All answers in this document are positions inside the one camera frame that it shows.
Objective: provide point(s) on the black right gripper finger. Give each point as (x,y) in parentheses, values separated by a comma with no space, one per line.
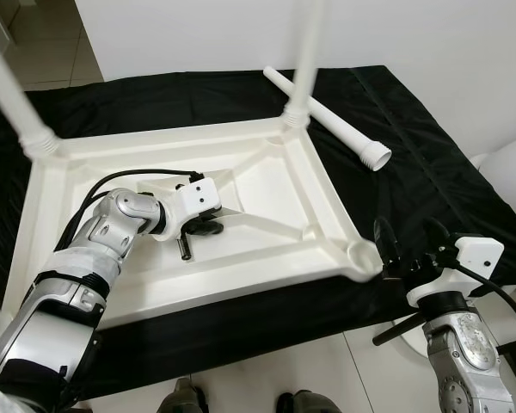
(436,234)
(385,245)

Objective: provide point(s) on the white plastic children table top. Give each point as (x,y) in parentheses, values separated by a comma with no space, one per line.
(275,189)

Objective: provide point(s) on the white plastic table leg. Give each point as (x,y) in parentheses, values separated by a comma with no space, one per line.
(13,95)
(344,129)
(308,52)

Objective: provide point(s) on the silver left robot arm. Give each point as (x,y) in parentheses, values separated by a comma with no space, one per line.
(112,228)

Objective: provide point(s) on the black metal worktable leg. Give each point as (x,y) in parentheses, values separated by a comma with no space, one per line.
(396,331)

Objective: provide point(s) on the black tablecloth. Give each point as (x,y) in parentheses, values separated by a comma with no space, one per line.
(430,120)

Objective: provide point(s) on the grey left robot foot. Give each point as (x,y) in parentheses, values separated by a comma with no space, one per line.
(185,398)

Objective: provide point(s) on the grey robot foot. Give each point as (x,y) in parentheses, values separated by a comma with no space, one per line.
(308,403)
(185,398)

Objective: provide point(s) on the grey right robot foot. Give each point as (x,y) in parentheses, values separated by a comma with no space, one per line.
(308,403)

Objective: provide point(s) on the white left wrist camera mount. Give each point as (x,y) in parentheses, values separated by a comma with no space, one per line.
(198,196)

